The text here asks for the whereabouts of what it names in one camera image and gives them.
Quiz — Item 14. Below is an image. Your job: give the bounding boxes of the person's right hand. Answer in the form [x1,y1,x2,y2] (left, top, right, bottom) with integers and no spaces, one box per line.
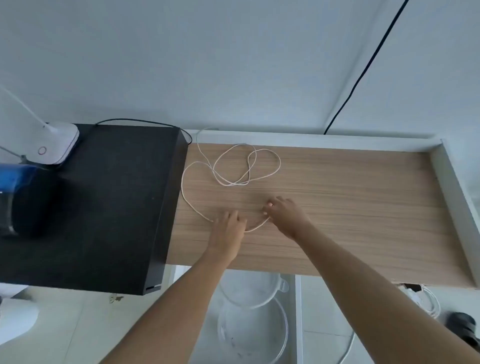
[261,196,314,241]

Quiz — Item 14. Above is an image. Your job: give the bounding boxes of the person's left hand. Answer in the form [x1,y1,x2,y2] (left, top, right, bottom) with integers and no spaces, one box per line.
[207,210,248,264]

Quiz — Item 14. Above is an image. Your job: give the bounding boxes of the thin white cord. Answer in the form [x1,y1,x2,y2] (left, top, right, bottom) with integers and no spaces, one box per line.
[181,127,282,234]

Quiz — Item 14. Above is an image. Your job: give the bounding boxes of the person's left forearm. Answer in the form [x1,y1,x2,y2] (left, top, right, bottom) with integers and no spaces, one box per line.
[100,250,231,364]

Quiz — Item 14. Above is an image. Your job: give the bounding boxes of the person's right forearm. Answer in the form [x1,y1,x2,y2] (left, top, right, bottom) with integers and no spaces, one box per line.
[292,224,480,364]

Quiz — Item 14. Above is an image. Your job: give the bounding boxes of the white upright panel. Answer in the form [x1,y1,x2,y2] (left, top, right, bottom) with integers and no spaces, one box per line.
[294,274,304,364]

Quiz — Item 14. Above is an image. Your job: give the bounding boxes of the clear round plastic basin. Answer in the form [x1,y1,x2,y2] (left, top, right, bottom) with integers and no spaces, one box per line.
[216,298,290,364]

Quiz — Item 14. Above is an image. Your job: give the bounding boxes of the large black box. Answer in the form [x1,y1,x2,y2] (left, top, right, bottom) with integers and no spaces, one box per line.
[0,123,193,297]

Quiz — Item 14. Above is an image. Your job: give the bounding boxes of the white desk lamp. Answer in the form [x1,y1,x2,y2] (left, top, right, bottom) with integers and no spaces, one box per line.
[0,85,80,166]

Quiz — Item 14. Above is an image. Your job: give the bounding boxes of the blue and black bottle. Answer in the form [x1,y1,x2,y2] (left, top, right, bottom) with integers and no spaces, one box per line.
[0,162,59,239]

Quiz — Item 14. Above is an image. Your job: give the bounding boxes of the black shoe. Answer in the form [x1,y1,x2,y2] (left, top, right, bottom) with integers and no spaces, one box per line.
[447,311,480,352]

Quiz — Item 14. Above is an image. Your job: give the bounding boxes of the white rounded object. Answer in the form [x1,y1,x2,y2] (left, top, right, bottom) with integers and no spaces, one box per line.
[0,295,40,344]

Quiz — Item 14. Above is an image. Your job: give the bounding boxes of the clear plastic basin with handle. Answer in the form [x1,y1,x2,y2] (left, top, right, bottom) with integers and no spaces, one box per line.
[218,271,290,310]

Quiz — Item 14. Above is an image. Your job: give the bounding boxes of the thin black cable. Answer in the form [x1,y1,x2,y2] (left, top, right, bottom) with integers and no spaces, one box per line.
[95,118,193,145]

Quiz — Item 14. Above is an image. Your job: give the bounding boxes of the black wall cable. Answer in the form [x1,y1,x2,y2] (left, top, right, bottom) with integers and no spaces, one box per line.
[323,0,410,135]

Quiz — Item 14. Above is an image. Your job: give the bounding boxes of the white power cable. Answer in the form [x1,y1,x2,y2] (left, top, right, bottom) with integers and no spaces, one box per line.
[337,284,442,364]

